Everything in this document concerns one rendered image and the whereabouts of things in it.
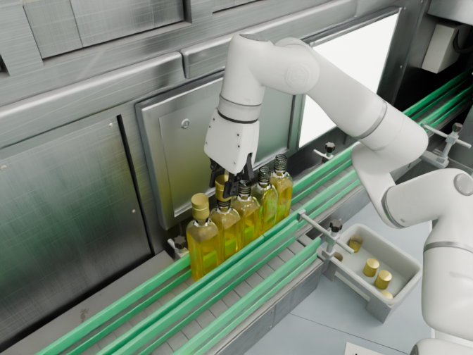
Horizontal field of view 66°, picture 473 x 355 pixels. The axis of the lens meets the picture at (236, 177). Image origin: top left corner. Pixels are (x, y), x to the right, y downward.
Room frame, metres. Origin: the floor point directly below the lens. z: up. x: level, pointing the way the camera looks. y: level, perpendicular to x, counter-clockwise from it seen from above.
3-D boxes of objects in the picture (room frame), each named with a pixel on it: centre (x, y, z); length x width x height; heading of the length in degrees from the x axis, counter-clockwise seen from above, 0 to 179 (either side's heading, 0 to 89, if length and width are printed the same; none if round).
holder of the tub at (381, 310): (0.62, -0.36, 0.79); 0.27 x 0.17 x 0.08; 41
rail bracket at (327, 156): (0.91, -0.27, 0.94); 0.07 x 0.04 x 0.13; 41
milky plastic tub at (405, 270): (0.60, -0.37, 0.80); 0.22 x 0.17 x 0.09; 41
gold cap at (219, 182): (0.55, 0.03, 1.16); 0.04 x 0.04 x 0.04
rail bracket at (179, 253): (0.55, 0.14, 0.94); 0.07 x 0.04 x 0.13; 41
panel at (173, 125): (0.89, -0.16, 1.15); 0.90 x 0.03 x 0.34; 131
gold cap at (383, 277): (0.57, -0.40, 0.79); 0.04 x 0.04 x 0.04
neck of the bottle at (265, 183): (0.62, -0.06, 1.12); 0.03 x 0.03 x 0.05
